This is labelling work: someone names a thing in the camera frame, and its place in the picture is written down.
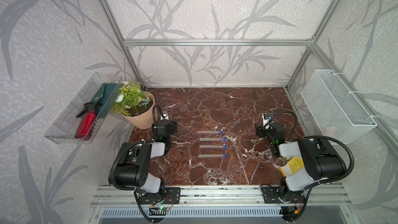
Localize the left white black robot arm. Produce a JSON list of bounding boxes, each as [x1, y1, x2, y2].
[[108, 119, 178, 197]]

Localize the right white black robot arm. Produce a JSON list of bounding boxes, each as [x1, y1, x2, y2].
[[255, 120, 354, 198]]

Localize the yellow work glove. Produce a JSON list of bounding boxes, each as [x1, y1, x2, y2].
[[279, 157, 304, 177]]

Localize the terracotta pot with green plant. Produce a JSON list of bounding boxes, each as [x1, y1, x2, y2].
[[111, 82, 158, 130]]

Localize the red spray bottle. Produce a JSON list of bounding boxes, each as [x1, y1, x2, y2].
[[74, 102, 101, 141]]

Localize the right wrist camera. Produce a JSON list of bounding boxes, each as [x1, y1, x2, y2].
[[262, 114, 272, 129]]

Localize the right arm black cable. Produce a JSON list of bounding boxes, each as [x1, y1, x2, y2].
[[268, 111, 354, 183]]

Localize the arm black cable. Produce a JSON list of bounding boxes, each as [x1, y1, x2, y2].
[[268, 111, 354, 183], [108, 105, 165, 191]]

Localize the white wire mesh basket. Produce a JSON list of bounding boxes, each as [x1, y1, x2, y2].
[[301, 69, 377, 144]]

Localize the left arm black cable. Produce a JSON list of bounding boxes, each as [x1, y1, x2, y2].
[[108, 105, 165, 191]]

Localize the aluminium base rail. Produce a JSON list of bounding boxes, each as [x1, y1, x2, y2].
[[90, 184, 352, 207]]

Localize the clear plastic wall bin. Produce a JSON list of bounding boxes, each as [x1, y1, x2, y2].
[[44, 73, 122, 145]]

